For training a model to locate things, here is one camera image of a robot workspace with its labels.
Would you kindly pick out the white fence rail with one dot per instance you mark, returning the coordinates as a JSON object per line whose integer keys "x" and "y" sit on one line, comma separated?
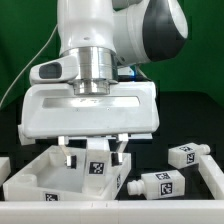
{"x": 212, "y": 175}
{"x": 113, "y": 212}

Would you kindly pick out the white square tabletop tray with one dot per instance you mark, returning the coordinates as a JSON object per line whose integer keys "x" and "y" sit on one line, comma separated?
{"x": 47, "y": 178}

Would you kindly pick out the white right fence rail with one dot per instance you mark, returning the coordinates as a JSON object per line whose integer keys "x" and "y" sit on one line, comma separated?
{"x": 212, "y": 175}

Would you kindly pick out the small white cube block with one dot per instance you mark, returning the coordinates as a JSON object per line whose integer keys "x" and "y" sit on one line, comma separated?
{"x": 25, "y": 136}

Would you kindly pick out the white left fence block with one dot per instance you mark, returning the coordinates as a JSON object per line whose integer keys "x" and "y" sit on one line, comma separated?
{"x": 5, "y": 169}

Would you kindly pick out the white front fence rail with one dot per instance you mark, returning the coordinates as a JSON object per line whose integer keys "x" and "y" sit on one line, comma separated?
{"x": 113, "y": 212}

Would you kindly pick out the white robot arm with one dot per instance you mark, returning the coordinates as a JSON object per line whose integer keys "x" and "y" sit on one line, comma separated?
{"x": 83, "y": 93}

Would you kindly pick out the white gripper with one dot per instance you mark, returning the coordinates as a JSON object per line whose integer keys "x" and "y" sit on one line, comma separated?
{"x": 54, "y": 110}

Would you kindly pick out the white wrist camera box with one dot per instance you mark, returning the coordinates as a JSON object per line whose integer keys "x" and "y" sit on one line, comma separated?
{"x": 61, "y": 70}

